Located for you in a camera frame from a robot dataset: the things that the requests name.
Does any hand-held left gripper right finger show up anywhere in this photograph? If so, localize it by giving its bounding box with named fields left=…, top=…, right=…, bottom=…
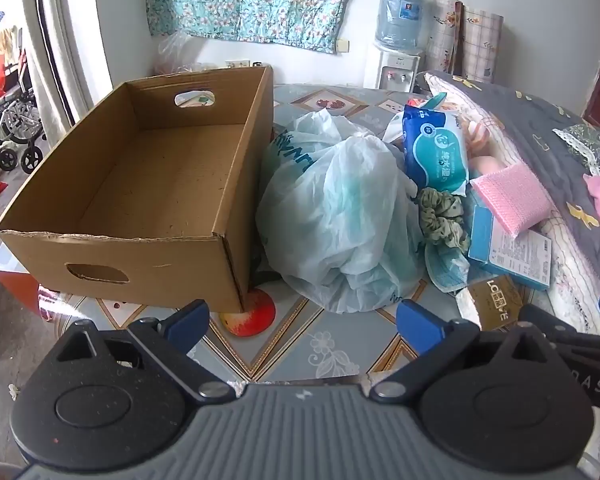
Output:
left=369, top=300, right=551, bottom=403

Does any floral paper roll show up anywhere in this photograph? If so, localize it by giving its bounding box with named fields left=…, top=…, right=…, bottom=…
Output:
left=425, top=0, right=463, bottom=76

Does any pink sponge cloth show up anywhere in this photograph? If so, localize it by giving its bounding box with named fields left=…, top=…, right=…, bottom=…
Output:
left=469, top=162, right=556, bottom=238

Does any clear plastic bag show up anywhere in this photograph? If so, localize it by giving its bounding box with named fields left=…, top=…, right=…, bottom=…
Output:
left=155, top=30, right=216, bottom=78

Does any teal floral wall cloth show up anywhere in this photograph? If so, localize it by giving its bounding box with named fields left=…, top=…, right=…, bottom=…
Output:
left=145, top=0, right=371, bottom=53

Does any green scrunchie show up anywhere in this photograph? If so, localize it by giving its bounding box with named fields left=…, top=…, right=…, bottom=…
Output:
left=417, top=187, right=472, bottom=252

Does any brown cardboard box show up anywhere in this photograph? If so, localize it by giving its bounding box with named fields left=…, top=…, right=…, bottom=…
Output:
left=0, top=66, right=275, bottom=314

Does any blue paper box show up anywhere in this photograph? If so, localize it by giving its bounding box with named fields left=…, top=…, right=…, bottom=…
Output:
left=467, top=200, right=553, bottom=291

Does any blue water jug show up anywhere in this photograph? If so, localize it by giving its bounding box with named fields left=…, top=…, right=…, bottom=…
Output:
left=375, top=0, right=426, bottom=53

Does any wheelchair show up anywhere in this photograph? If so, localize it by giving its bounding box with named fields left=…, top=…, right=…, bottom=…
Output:
left=0, top=50, right=46, bottom=176

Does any grey curtain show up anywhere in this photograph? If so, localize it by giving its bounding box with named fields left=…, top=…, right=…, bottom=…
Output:
left=17, top=0, right=106, bottom=133

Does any green lace cushion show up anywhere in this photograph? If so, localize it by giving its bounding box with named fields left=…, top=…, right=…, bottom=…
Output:
left=552, top=122, right=600, bottom=176

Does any checked paper roll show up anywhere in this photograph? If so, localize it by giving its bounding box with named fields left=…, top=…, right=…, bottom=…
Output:
left=457, top=2, right=503, bottom=83

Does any grey orange carton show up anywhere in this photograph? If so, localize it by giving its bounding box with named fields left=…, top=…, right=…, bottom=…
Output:
left=0, top=245, right=48, bottom=313

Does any gold tissue pack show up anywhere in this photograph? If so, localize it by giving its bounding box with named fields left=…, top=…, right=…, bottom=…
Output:
left=455, top=275, right=524, bottom=332

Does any fruit print tablecloth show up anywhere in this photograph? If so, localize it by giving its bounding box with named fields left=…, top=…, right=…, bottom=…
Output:
left=0, top=82, right=600, bottom=391

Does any grey printed blanket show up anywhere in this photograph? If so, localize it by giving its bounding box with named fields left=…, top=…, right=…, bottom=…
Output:
left=415, top=70, right=600, bottom=241

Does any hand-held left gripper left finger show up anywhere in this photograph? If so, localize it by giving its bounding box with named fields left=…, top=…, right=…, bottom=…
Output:
left=55, top=299, right=238, bottom=406

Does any blue wet wipes pack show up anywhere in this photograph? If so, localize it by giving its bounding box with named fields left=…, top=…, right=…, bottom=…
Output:
left=401, top=104, right=470, bottom=196

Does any white green plastic bag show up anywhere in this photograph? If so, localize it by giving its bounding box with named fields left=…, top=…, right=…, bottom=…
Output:
left=256, top=109, right=426, bottom=315

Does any white checked quilt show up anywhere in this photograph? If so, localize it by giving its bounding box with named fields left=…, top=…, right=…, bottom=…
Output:
left=425, top=72, right=600, bottom=336

